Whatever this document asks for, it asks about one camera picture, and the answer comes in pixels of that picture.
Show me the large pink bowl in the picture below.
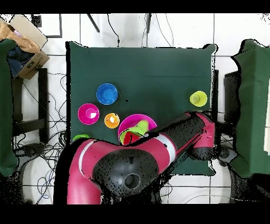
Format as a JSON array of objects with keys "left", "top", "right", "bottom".
[{"left": 117, "top": 114, "right": 158, "bottom": 146}]

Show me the red cup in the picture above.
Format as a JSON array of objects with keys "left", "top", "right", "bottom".
[{"left": 123, "top": 131, "right": 141, "bottom": 146}]

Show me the orange cup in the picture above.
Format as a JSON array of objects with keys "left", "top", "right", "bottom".
[{"left": 104, "top": 113, "right": 120, "bottom": 129}]

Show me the large green bowl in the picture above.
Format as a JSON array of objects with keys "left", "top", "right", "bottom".
[{"left": 119, "top": 127, "right": 146, "bottom": 146}]

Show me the small blue bowl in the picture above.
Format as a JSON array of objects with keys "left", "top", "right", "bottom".
[{"left": 96, "top": 82, "right": 119, "bottom": 106}]

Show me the dark green tablecloth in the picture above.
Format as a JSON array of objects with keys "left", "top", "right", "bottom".
[{"left": 65, "top": 41, "right": 218, "bottom": 176}]

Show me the small magenta bowl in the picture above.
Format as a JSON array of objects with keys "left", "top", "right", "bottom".
[{"left": 78, "top": 102, "right": 100, "bottom": 126}]

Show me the tall green cup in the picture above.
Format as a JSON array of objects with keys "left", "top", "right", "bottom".
[{"left": 72, "top": 134, "right": 91, "bottom": 142}]

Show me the yellow cup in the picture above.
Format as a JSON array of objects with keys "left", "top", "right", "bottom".
[{"left": 189, "top": 90, "right": 208, "bottom": 108}]

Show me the black tripod leg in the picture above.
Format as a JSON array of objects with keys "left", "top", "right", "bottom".
[
  {"left": 146, "top": 13, "right": 152, "bottom": 34},
  {"left": 86, "top": 13, "right": 101, "bottom": 33}
]

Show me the black box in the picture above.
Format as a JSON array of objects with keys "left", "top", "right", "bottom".
[{"left": 223, "top": 70, "right": 241, "bottom": 123}]

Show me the grey chair base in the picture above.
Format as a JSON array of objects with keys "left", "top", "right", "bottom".
[
  {"left": 217, "top": 145, "right": 239, "bottom": 167},
  {"left": 14, "top": 142, "right": 46, "bottom": 158}
]

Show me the cardboard box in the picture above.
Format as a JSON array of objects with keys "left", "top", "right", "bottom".
[{"left": 0, "top": 14, "right": 51, "bottom": 80}]

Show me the green cloth covered table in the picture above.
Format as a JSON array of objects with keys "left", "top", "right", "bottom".
[
  {"left": 230, "top": 39, "right": 270, "bottom": 178},
  {"left": 0, "top": 39, "right": 18, "bottom": 178}
]

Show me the black floor cable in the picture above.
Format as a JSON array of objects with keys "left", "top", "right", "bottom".
[{"left": 106, "top": 13, "right": 121, "bottom": 48}]

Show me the black stool frame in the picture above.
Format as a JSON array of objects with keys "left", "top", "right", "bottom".
[{"left": 11, "top": 68, "right": 50, "bottom": 144}]

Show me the black floor frame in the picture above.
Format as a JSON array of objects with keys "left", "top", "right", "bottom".
[{"left": 31, "top": 13, "right": 63, "bottom": 39}]

